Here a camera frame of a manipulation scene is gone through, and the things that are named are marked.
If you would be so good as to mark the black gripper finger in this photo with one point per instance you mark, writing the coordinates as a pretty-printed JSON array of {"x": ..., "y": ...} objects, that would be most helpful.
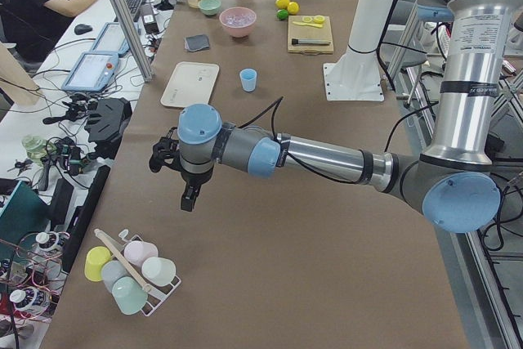
[{"x": 189, "y": 198}]

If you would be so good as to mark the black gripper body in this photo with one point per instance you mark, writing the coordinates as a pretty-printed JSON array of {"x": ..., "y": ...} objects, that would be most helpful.
[{"x": 189, "y": 180}]

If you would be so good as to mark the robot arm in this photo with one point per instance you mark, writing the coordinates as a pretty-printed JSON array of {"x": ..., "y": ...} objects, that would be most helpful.
[{"x": 448, "y": 183}]

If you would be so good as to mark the pink cup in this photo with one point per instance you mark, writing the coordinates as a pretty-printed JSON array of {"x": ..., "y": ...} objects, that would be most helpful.
[{"x": 137, "y": 251}]

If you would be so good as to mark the white cup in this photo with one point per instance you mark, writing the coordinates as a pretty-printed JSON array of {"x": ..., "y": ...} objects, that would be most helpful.
[{"x": 159, "y": 271}]

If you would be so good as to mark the grey blue cup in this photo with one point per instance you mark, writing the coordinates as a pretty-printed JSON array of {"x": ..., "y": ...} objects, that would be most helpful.
[{"x": 111, "y": 272}]

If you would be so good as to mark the light blue plastic cup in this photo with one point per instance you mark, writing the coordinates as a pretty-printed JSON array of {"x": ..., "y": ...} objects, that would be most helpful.
[{"x": 248, "y": 79}]

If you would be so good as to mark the yellow cup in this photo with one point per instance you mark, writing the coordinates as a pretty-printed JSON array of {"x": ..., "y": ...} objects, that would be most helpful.
[{"x": 96, "y": 258}]

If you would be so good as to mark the mint green cup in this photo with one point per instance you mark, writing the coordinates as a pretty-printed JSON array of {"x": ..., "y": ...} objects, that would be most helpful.
[{"x": 129, "y": 295}]

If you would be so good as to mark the pile of clear ice cubes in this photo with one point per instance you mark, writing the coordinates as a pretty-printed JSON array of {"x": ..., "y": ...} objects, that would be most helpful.
[{"x": 238, "y": 21}]

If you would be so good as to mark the cream rabbit tray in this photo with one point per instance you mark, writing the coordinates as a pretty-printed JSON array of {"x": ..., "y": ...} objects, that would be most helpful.
[{"x": 190, "y": 83}]

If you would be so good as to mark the grey folded cloth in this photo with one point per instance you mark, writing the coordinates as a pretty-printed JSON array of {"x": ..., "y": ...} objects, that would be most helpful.
[{"x": 199, "y": 42}]

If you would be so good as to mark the teach pendant near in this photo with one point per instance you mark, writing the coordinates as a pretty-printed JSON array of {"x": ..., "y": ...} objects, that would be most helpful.
[{"x": 92, "y": 72}]

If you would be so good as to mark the teach pendant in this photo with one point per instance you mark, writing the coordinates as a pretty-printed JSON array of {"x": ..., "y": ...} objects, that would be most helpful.
[
  {"x": 111, "y": 38},
  {"x": 92, "y": 72}
]

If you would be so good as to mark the teach pendant far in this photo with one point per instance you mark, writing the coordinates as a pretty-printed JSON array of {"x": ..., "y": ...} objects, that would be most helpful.
[{"x": 111, "y": 38}]

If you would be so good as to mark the pink bowl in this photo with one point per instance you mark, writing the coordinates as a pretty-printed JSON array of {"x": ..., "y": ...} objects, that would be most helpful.
[{"x": 238, "y": 32}]

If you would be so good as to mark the steel muddler black tip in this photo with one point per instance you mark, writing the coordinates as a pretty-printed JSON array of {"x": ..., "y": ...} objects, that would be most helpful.
[{"x": 309, "y": 42}]

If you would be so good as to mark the mint green bowl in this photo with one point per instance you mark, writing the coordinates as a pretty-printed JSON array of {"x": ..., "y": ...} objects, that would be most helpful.
[{"x": 209, "y": 7}]

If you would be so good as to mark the bamboo cutting board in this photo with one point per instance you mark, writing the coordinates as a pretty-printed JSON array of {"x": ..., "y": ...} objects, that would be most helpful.
[{"x": 295, "y": 31}]

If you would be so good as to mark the green lime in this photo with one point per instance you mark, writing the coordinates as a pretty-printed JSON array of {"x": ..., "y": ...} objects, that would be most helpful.
[{"x": 282, "y": 14}]

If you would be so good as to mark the computer mouse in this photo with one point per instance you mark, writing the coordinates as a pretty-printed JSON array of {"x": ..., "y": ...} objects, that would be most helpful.
[{"x": 81, "y": 29}]

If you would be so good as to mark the yellow plastic knife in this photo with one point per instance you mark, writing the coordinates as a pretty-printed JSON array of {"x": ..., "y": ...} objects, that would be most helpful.
[{"x": 308, "y": 24}]

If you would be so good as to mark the yellow lemon left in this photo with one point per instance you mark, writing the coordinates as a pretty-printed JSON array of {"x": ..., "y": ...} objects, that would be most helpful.
[{"x": 282, "y": 4}]

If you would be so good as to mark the yellow lemon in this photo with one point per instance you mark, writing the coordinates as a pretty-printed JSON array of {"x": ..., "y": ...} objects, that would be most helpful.
[
  {"x": 282, "y": 4},
  {"x": 293, "y": 8}
]

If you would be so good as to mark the yellow lemon right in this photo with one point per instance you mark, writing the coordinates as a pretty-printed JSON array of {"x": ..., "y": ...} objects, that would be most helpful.
[{"x": 293, "y": 8}]

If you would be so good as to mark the lemon half slice upper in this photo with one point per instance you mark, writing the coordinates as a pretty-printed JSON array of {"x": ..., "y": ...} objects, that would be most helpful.
[{"x": 319, "y": 19}]

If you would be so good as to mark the seated person black shirt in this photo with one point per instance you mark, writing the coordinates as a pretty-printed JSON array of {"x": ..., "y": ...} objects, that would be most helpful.
[{"x": 35, "y": 26}]

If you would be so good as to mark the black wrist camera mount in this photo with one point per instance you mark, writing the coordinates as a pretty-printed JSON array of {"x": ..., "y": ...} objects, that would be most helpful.
[{"x": 165, "y": 153}]

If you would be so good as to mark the wooden rack handle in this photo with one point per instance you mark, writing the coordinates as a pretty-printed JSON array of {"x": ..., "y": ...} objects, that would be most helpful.
[{"x": 115, "y": 248}]

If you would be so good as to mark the white wire cup rack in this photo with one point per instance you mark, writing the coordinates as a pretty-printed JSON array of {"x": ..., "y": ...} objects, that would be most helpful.
[{"x": 158, "y": 295}]

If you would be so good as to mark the aluminium frame post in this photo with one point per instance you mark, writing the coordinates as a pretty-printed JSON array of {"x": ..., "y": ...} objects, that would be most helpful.
[{"x": 126, "y": 22}]

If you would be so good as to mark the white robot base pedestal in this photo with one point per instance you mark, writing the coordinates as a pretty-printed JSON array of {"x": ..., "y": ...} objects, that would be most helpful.
[{"x": 356, "y": 76}]

